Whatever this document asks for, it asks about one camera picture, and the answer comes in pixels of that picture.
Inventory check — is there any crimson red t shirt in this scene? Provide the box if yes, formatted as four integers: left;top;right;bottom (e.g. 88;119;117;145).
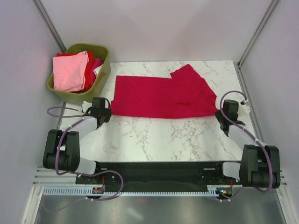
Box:
111;64;217;119

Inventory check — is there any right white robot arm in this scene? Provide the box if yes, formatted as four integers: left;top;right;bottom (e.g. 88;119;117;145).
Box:
214;100;281;189

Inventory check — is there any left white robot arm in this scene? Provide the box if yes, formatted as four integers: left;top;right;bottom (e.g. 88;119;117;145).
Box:
43;97;112;183

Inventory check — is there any red folded shirt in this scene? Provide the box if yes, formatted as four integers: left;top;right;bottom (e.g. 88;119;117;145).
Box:
56;51;96;93

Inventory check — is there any olive green basket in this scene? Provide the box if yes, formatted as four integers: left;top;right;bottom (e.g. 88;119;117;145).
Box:
46;43;111;105

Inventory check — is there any white cloth in basket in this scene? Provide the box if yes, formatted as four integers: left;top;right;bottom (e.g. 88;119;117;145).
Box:
93;65;102;76

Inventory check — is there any magenta shirt in basket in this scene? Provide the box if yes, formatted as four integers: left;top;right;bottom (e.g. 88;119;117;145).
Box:
92;58;103;73

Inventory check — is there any light pink folded shirt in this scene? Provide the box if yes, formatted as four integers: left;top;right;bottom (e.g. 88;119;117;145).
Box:
52;51;90;92

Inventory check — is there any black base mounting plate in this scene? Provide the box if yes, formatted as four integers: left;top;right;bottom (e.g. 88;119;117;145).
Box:
76;161;240;192

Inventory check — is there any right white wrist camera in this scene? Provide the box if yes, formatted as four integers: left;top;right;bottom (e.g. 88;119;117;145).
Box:
238;100;250;116

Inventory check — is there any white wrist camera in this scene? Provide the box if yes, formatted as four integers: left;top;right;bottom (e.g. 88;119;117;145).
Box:
81;101;92;113
238;100;250;116

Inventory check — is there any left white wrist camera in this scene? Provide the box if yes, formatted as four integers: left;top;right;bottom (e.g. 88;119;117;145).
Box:
81;101;92;113

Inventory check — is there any right aluminium frame post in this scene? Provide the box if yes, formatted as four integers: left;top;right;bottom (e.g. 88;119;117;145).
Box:
236;0;280;67

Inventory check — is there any aluminium frame post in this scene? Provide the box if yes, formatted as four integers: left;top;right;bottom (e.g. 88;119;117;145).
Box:
32;0;66;52
236;0;280;67

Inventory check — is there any white slotted cable duct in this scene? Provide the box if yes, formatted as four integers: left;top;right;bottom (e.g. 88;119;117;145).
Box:
43;186;232;197

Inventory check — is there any aluminium extrusion rail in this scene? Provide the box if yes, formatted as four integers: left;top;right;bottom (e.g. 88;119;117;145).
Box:
33;168;76;186

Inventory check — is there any left aluminium frame post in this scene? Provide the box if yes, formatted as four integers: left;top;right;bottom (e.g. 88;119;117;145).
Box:
32;0;66;52

